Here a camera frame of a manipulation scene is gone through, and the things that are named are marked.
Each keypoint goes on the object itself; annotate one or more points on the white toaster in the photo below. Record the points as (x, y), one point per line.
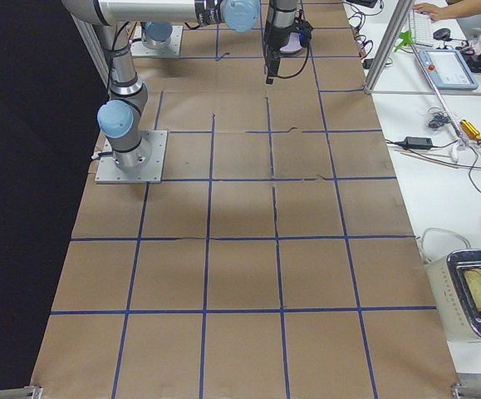
(457, 311)

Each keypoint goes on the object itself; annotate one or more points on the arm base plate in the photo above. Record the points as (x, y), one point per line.
(150, 49)
(144, 164)

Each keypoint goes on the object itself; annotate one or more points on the black power adapter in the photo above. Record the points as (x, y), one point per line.
(418, 143)

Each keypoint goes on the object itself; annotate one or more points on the teach pendant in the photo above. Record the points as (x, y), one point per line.
(447, 69)

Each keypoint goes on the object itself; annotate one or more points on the orange tool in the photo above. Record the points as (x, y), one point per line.
(470, 131)

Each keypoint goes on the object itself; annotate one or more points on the black computer mouse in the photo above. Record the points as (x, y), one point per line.
(442, 34)

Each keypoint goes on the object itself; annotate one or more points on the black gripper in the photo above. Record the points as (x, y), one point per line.
(272, 41)

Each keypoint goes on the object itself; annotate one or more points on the aluminium frame post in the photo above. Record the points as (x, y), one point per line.
(393, 30)

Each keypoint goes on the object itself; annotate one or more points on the white keyboard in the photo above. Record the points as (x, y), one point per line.
(420, 27)

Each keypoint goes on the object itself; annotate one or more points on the person's hand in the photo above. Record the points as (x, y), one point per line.
(434, 12)

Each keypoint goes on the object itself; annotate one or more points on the brown paper table cover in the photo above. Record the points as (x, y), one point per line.
(274, 260)

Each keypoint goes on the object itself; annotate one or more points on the lavender plate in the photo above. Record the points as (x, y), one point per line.
(293, 45)

